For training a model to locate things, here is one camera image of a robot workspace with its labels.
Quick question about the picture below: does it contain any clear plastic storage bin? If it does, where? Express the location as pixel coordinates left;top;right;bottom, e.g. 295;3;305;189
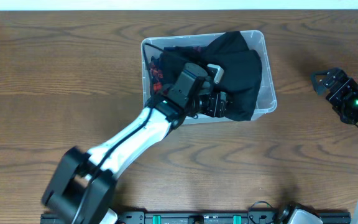
140;30;277;121

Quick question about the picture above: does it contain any black garment pile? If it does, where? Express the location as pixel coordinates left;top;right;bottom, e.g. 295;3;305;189
158;30;264;122

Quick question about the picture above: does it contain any red navy plaid shirt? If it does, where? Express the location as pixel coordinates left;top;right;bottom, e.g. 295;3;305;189
149;46;206;93

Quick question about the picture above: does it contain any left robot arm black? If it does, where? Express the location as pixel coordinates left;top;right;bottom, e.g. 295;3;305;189
42;63;227;224

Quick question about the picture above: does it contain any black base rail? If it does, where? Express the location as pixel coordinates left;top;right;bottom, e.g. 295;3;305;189
40;202;352;224

